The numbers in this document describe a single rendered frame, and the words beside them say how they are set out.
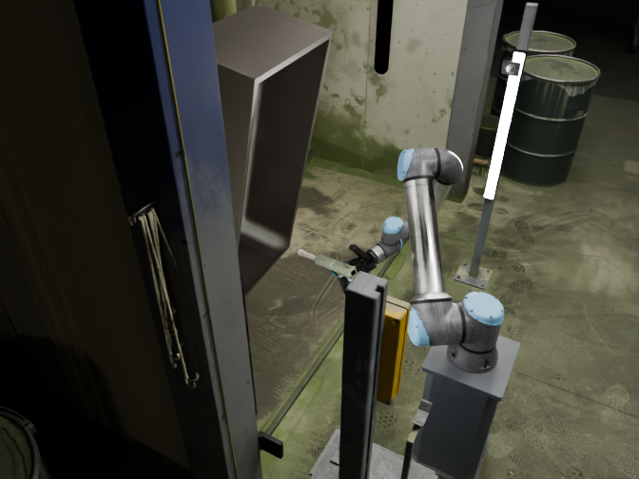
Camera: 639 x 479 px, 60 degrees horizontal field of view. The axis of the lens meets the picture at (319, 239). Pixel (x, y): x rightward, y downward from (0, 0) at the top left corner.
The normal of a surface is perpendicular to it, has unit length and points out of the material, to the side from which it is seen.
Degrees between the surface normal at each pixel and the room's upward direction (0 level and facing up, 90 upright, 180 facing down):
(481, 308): 5
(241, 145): 90
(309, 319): 0
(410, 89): 90
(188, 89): 90
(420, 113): 90
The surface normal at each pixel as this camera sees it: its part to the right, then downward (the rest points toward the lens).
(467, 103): -0.47, 0.52
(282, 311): 0.00, -0.81
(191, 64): 0.88, 0.29
